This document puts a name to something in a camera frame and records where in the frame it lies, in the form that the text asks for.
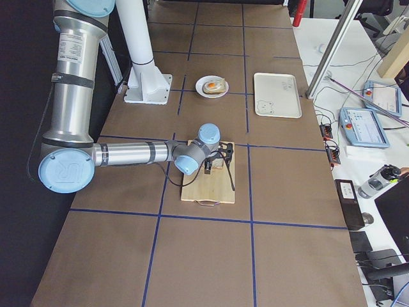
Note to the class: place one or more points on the grey water bottle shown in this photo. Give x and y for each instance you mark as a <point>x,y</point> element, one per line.
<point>379,180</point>

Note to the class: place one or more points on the blue teach pendant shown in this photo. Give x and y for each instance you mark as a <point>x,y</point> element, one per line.
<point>362,128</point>
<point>386,96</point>

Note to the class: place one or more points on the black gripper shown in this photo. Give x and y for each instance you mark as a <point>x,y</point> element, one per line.
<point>209,160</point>

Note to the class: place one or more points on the aluminium frame post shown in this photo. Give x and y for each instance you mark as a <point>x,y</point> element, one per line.
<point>343,24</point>

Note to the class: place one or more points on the near blue teach pendant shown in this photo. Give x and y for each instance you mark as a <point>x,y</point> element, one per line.
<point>362,128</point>

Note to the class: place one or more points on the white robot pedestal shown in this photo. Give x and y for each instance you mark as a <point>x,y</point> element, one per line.
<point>146,83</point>

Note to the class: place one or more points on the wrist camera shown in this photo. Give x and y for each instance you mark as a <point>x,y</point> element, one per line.
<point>226,150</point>

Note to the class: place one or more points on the orange black connector strip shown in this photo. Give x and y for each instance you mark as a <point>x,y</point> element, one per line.
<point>331,147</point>

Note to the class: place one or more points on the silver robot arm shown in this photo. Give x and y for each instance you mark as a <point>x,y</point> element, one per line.
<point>69,154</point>

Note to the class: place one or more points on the black box with label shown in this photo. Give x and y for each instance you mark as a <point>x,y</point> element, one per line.
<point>349,204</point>

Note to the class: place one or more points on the bread slice with fried egg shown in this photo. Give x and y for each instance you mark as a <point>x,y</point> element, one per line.
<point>214,86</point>

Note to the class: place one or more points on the black monitor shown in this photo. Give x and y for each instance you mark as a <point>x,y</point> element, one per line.
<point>393,208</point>

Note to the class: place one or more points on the wooden cutting board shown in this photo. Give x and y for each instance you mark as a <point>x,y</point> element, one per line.
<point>213,189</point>

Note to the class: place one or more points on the far blue teach pendant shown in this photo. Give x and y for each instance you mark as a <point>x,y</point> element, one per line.
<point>386,96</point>

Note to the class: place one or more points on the cream bear tray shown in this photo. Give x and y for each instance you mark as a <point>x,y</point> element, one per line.
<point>276,95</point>

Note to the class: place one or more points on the white round plate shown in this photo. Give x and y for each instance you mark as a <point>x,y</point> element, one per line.
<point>201,81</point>

